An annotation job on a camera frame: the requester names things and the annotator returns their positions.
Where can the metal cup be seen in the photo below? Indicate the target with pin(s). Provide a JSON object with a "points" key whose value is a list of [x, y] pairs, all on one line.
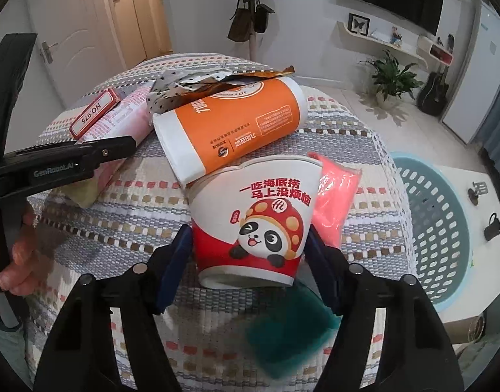
{"points": [[470, 326]]}

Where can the black phone stand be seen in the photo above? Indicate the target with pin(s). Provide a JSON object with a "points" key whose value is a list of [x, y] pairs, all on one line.
{"points": [[475, 192]]}

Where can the black guitar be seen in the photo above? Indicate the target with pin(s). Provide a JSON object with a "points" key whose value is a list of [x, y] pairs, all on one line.
{"points": [[433, 94]]}

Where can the black mug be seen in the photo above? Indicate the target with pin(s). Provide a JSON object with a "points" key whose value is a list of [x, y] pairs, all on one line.
{"points": [[491, 230]]}

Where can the white door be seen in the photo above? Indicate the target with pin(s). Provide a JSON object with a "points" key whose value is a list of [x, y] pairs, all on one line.
{"points": [[82, 20]]}

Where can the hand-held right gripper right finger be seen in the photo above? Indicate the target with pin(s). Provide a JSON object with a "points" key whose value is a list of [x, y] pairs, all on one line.
{"points": [[321, 269]]}

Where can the white standing air conditioner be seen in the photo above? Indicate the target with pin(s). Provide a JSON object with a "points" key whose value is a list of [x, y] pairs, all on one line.
{"points": [[478, 81]]}

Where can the pink plastic packet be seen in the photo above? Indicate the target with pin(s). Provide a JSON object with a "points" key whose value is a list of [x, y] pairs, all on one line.
{"points": [[335, 196]]}

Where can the orange paper cup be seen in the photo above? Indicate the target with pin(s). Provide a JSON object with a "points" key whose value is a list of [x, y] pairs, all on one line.
{"points": [[233, 122]]}

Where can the green potted plant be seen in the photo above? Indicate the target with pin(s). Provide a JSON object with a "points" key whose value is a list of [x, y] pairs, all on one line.
{"points": [[390, 75]]}

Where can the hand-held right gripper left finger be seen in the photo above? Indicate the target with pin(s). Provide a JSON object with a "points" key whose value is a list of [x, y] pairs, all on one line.
{"points": [[172, 269]]}

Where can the pink tissue packet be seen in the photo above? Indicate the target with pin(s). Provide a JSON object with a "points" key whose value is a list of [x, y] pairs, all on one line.
{"points": [[129, 118]]}

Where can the white curved low wall shelf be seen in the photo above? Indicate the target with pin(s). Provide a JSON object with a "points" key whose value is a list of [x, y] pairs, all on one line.
{"points": [[380, 44]]}

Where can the black handbag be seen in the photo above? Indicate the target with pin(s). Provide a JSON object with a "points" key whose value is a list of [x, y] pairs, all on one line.
{"points": [[261, 18]]}

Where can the blue beige curtain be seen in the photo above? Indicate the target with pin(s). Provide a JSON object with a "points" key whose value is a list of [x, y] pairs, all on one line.
{"points": [[497, 147]]}

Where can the pen holder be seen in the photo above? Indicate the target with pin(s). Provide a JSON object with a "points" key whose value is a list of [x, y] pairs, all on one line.
{"points": [[396, 36]]}

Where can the brown handbag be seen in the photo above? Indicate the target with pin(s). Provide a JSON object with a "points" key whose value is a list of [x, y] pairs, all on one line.
{"points": [[239, 24]]}

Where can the red panda paper cup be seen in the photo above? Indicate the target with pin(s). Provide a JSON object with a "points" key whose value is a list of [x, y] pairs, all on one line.
{"points": [[250, 220]]}

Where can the beige hallway door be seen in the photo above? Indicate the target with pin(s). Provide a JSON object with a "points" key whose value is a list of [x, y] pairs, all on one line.
{"points": [[135, 8]]}

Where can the small black guitar ornament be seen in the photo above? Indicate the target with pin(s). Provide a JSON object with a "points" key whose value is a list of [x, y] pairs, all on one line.
{"points": [[450, 43]]}

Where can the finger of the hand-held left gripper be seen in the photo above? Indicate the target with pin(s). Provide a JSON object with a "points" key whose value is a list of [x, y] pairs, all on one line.
{"points": [[119, 145]]}

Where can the red white small box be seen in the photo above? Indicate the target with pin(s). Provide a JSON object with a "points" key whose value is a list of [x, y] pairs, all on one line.
{"points": [[92, 114]]}

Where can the blue laundry basket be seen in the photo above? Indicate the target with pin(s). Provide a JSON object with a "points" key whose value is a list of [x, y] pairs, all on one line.
{"points": [[429, 212]]}

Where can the red white box shelf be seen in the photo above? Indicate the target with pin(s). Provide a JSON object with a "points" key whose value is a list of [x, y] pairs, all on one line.
{"points": [[439, 52]]}

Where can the white coffee table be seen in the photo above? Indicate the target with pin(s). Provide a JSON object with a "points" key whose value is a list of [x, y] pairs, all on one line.
{"points": [[478, 265]]}

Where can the yellow packet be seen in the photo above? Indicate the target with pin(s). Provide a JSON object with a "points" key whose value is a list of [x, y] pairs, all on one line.
{"points": [[84, 192]]}

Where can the framed butterfly picture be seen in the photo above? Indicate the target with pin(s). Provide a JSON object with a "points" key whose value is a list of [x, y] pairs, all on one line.
{"points": [[358, 24]]}

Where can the person's left hand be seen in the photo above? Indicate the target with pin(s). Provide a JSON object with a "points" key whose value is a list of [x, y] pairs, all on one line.
{"points": [[27, 249]]}

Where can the polka dot snack wrapper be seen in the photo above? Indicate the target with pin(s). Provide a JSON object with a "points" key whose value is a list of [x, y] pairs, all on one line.
{"points": [[168, 90]]}

